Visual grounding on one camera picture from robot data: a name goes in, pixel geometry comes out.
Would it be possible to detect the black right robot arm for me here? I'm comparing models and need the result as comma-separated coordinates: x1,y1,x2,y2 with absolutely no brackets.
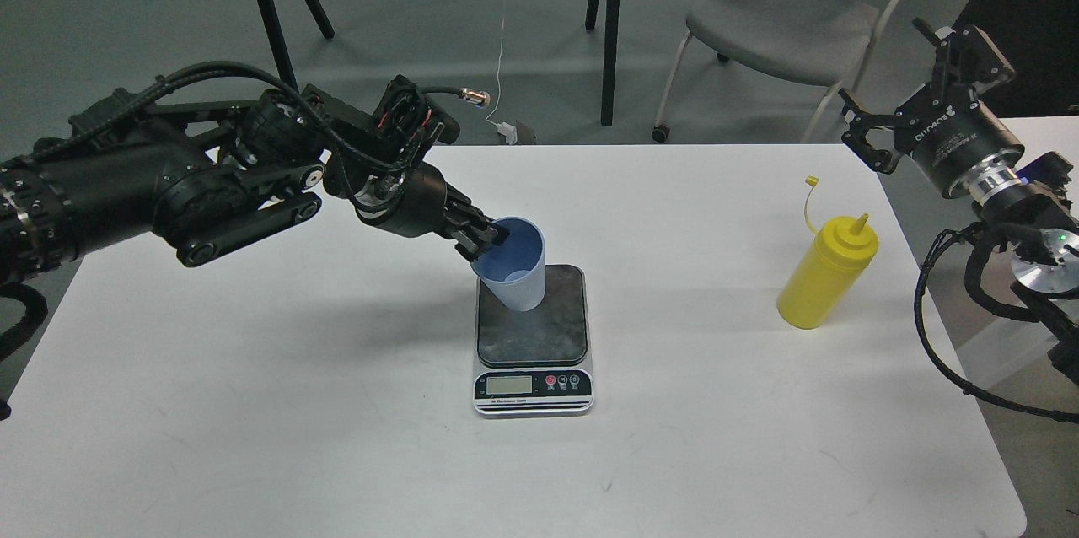
839,19,1078,424

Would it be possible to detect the blue ribbed plastic cup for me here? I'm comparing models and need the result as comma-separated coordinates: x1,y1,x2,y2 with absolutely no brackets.
470,218,546,312

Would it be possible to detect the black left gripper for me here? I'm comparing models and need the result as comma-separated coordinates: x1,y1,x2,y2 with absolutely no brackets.
354,163,509,262

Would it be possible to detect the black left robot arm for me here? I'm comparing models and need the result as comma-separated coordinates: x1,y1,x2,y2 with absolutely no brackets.
1,61,509,358

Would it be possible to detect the yellow squeeze bottle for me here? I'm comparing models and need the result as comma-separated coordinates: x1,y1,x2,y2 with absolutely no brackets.
777,175,880,330

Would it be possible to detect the digital kitchen scale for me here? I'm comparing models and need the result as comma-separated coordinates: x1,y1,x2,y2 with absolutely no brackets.
472,264,596,418

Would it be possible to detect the white charger cable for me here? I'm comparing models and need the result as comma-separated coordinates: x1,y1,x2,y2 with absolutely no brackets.
484,0,518,144

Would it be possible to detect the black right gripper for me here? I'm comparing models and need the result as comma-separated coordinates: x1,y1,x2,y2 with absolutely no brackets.
839,17,1025,199

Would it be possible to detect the white side table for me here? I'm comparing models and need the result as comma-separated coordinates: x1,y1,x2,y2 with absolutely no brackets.
1001,116,1078,197

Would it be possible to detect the black cabinet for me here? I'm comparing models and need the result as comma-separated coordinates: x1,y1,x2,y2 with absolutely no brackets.
955,0,1078,118

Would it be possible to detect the grey office chair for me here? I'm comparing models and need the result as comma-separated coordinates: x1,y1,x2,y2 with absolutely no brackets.
652,0,900,143

